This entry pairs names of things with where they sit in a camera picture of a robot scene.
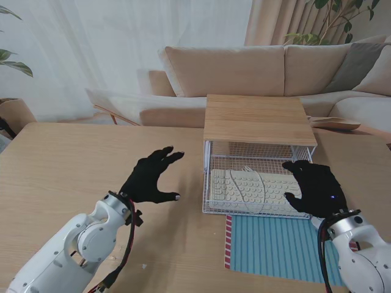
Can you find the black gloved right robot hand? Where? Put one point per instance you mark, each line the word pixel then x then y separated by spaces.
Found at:
pixel 320 192

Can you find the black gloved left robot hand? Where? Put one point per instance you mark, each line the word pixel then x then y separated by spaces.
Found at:
pixel 143 180

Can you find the blue striped mouse pad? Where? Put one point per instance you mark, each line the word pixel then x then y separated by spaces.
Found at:
pixel 268 247

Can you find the cream keyboard with round keys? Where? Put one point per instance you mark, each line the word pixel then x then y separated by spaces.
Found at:
pixel 223 186

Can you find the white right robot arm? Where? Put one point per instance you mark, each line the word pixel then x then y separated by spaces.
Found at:
pixel 363 253

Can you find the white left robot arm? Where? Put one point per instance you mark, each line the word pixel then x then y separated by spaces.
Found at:
pixel 61 253

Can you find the wooden dish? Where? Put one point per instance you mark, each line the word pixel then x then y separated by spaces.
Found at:
pixel 336 123

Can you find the gray cushion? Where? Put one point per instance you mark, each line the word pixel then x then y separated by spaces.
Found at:
pixel 354 67

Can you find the white sheer curtain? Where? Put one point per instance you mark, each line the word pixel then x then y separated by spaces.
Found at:
pixel 107 55

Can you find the beige sofa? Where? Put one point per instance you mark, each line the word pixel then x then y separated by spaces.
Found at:
pixel 229 73

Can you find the beige plant pot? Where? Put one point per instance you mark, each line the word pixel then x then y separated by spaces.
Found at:
pixel 16 111

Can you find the black tripod stand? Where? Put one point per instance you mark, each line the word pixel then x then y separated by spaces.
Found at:
pixel 6 128

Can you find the green plant in beige pot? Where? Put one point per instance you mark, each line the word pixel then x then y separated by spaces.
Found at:
pixel 18 65

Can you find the tall green leafy plant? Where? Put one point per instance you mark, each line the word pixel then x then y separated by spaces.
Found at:
pixel 333 21

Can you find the beige curtain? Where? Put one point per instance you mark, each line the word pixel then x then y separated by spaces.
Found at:
pixel 275 21

